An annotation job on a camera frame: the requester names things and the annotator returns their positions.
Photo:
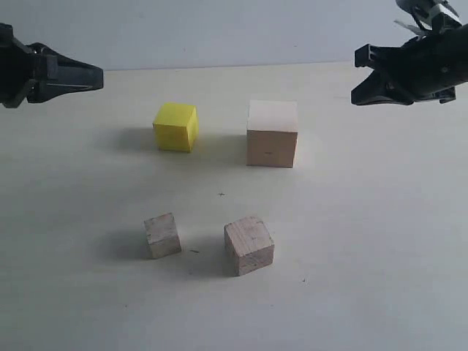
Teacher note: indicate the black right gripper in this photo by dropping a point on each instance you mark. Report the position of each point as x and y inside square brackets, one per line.
[428, 68]

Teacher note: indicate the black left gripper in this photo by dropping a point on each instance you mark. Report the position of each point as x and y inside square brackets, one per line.
[17, 73]

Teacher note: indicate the large light wooden cube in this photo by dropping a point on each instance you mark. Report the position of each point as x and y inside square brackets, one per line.
[272, 133]

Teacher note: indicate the yellow cube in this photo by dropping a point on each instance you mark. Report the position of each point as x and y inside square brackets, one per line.
[176, 127]

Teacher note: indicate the medium wooden cube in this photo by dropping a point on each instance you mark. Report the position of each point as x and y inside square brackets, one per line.
[248, 245]

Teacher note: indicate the small wooden cube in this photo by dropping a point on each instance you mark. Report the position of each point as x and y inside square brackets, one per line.
[162, 236]

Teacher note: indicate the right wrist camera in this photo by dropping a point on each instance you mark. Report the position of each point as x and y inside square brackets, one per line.
[430, 17]

